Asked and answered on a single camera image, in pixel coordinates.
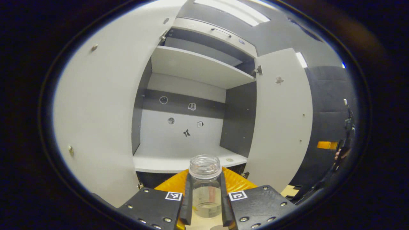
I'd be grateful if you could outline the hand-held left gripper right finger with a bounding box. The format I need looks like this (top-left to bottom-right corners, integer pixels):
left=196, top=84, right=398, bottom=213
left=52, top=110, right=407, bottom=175
left=219, top=166, right=298, bottom=230

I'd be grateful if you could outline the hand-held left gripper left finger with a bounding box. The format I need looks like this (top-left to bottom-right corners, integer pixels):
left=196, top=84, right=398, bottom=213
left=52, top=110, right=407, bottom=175
left=117, top=169, right=194, bottom=230

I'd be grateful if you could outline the clear glass bottle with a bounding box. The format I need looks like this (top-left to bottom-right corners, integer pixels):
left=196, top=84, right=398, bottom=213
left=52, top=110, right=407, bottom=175
left=189, top=155, right=222, bottom=219

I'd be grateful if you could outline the grey cabinet door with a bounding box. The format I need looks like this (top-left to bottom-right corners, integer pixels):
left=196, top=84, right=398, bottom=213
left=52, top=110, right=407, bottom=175
left=53, top=0, right=189, bottom=209
left=245, top=48, right=314, bottom=193

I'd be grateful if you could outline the grey cabinet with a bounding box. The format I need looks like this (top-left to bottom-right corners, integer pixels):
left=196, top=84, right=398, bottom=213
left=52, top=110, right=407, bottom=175
left=131, top=27, right=258, bottom=189

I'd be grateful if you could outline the black quilted cloth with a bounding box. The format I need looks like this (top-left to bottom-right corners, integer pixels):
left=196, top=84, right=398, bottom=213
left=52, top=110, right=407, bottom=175
left=290, top=65, right=359, bottom=200

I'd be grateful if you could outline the ceiling light panel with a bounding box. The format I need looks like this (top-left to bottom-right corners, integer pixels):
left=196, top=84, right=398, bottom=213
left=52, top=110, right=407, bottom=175
left=295, top=52, right=308, bottom=68
left=193, top=0, right=271, bottom=27

